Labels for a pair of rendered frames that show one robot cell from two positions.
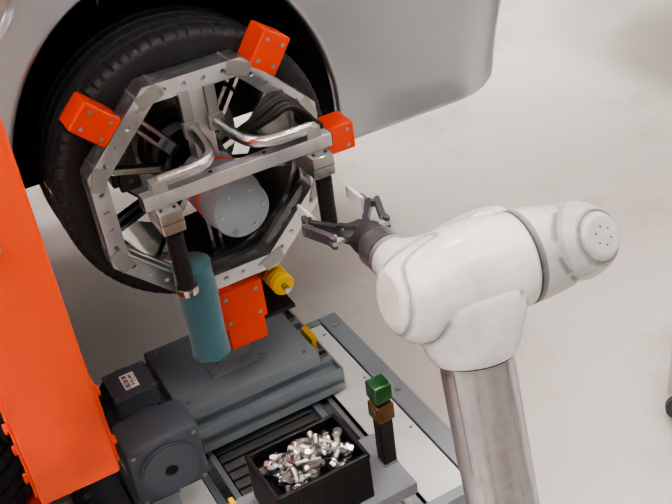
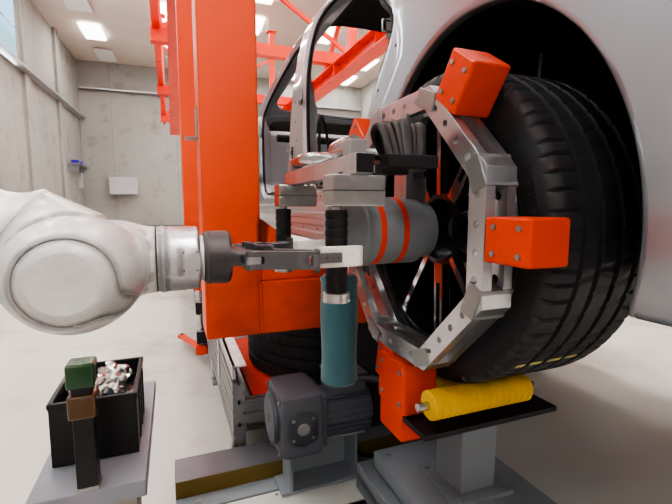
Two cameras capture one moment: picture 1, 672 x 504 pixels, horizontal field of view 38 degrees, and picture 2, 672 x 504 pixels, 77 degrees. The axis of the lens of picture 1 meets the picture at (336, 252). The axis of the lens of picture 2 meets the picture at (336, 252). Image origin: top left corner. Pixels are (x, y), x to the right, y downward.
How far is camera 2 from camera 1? 2.21 m
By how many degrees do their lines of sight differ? 89
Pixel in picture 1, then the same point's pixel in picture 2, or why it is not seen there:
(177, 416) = (295, 392)
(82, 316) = (585, 448)
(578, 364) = not seen: outside the picture
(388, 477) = (63, 482)
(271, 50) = (454, 77)
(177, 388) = (409, 448)
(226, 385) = (409, 477)
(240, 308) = (388, 382)
